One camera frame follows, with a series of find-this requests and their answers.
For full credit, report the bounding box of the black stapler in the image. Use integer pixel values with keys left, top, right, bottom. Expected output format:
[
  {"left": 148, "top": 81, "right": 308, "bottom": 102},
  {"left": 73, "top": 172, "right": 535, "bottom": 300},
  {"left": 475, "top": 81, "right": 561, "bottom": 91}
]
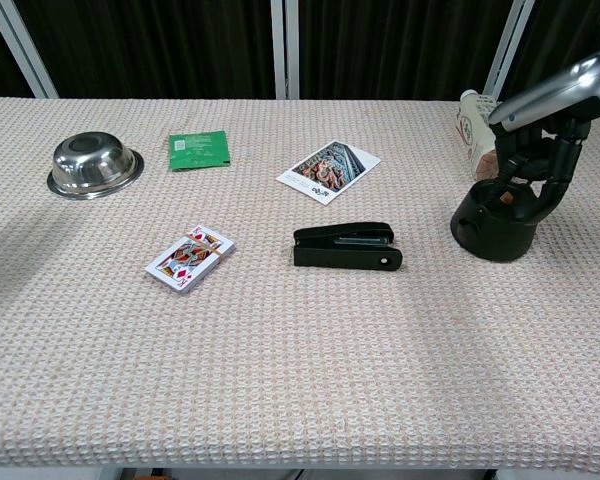
[{"left": 293, "top": 221, "right": 404, "bottom": 273}]

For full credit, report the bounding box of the green foil packet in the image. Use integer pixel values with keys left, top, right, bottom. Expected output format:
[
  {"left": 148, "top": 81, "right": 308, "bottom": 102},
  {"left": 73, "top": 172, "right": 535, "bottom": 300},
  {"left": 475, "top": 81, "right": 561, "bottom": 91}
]
[{"left": 167, "top": 130, "right": 233, "bottom": 173}]

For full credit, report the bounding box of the playing card deck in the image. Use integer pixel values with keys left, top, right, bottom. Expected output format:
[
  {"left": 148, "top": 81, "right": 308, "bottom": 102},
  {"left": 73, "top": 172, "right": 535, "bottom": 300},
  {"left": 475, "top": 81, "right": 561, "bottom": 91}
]
[{"left": 144, "top": 224, "right": 236, "bottom": 294}]

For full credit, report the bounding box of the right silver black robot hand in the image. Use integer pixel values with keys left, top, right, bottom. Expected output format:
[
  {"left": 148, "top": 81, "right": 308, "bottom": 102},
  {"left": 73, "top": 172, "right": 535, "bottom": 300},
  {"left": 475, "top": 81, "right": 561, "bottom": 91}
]
[{"left": 487, "top": 47, "right": 600, "bottom": 222}]

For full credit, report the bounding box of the stainless steel bowl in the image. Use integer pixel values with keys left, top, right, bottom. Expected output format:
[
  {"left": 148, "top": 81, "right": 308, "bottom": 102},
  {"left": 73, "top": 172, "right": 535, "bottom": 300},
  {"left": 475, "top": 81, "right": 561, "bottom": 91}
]
[{"left": 46, "top": 131, "right": 146, "bottom": 201}]

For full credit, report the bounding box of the photo postcard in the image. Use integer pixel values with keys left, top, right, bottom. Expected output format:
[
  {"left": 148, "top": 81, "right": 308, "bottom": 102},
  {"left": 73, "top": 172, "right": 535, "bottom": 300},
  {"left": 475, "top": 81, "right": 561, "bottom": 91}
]
[{"left": 274, "top": 139, "right": 383, "bottom": 205}]

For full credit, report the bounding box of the black kettle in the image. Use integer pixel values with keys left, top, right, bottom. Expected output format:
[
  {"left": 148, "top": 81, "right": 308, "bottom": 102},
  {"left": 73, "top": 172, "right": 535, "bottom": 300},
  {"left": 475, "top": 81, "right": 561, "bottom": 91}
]
[{"left": 449, "top": 177, "right": 539, "bottom": 264}]

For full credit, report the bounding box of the white metal frame post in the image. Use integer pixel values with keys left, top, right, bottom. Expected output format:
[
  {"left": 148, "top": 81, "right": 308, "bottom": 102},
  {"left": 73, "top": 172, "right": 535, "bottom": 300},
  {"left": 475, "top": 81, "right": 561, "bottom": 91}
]
[
  {"left": 481, "top": 0, "right": 537, "bottom": 101},
  {"left": 271, "top": 0, "right": 301, "bottom": 100},
  {"left": 0, "top": 0, "right": 60, "bottom": 99}
]

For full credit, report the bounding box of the beige waffle tablecloth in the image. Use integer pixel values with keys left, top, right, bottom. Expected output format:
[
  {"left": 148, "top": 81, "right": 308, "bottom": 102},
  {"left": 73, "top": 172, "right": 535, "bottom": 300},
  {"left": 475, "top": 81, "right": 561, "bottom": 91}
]
[{"left": 0, "top": 96, "right": 600, "bottom": 474}]

